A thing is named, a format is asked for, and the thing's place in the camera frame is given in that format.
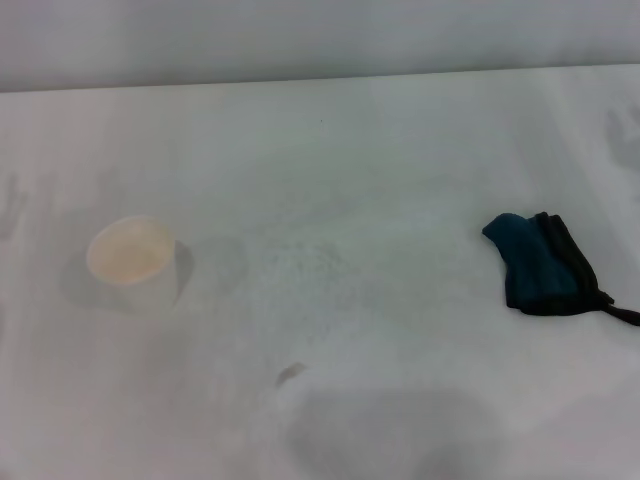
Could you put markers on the blue rag with black trim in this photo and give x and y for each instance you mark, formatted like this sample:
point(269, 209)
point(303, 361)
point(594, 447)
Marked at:
point(542, 270)

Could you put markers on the white paper cup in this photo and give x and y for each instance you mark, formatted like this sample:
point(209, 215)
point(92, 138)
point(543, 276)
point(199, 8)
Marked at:
point(132, 260)

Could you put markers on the black liquid stain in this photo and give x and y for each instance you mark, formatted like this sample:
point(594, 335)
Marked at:
point(291, 374)

